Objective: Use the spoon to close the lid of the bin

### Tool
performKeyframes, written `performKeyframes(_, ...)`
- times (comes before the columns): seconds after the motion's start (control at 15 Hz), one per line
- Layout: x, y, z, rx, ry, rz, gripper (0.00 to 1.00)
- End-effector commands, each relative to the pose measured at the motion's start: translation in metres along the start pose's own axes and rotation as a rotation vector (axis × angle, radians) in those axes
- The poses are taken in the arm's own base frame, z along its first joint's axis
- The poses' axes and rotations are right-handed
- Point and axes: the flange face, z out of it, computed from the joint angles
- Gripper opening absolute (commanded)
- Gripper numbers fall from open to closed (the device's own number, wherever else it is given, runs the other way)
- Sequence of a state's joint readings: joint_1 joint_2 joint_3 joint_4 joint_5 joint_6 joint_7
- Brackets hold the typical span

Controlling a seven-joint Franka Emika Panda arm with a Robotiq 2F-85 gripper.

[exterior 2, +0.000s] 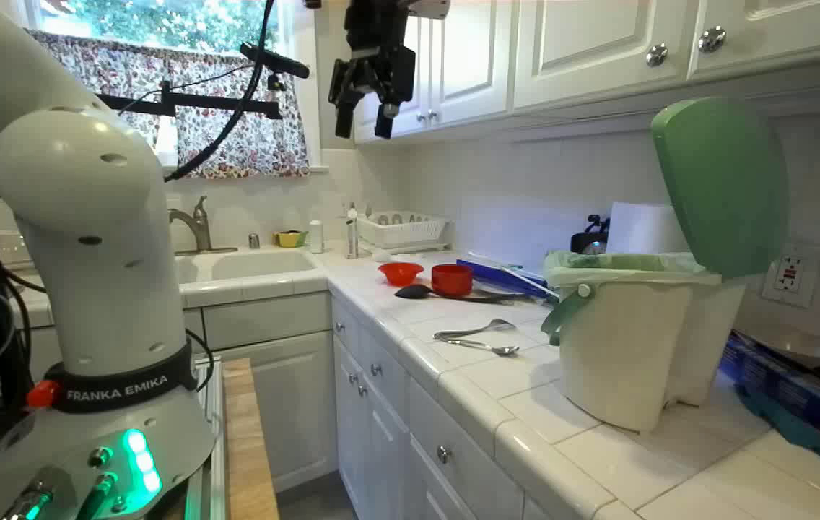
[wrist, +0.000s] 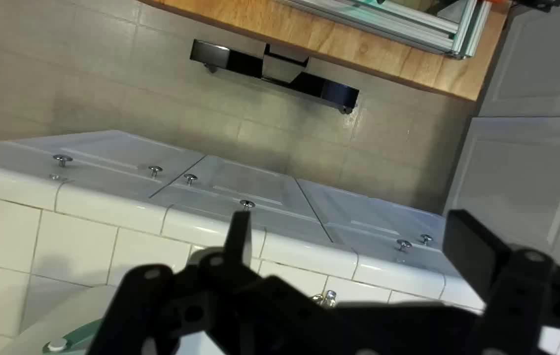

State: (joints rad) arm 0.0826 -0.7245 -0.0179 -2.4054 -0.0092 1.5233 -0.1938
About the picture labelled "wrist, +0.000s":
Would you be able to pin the white lower cabinet fronts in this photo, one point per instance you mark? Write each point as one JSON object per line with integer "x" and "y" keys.
{"x": 121, "y": 178}

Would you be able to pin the aluminium frame rail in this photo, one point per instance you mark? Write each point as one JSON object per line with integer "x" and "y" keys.
{"x": 453, "y": 29}

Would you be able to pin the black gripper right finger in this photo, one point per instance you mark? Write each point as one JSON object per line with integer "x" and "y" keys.
{"x": 520, "y": 287}

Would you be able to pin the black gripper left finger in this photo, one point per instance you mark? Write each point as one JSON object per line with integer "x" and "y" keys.
{"x": 155, "y": 309}

